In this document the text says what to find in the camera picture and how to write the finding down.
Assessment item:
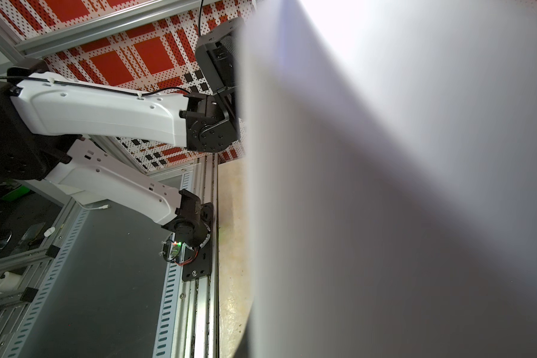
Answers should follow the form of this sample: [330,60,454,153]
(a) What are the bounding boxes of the document with blue highlight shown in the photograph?
[238,1,537,357]

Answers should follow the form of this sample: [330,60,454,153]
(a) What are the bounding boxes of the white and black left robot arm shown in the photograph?
[0,18,245,248]

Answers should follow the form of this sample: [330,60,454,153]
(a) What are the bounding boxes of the green circuit board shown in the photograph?
[161,239,183,264]

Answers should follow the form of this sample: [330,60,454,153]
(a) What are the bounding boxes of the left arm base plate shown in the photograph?
[181,203,215,282]

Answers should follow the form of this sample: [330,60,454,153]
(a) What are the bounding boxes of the aluminium front rail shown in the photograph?
[0,154,220,358]

